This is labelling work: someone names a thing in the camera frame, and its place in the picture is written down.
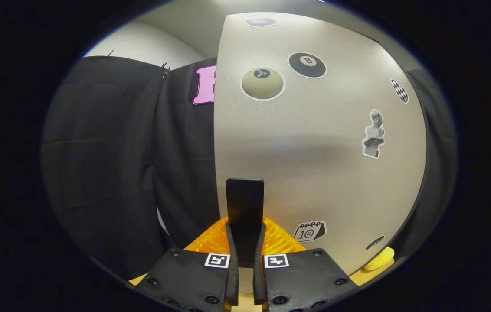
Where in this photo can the black backdrop cloth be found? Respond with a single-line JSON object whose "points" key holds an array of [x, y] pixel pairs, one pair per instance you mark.
{"points": [[111, 151]]}

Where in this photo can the yellow plush toy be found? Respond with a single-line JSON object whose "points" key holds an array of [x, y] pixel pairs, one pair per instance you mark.
{"points": [[380, 259]]}

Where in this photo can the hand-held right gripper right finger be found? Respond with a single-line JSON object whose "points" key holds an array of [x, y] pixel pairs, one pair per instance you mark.
{"points": [[302, 281]]}

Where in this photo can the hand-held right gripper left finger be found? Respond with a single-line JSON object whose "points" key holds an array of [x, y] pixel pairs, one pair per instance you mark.
{"points": [[193, 281]]}

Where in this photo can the grey cabinet door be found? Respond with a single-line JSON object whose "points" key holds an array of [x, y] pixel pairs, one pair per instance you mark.
{"points": [[315, 173]]}

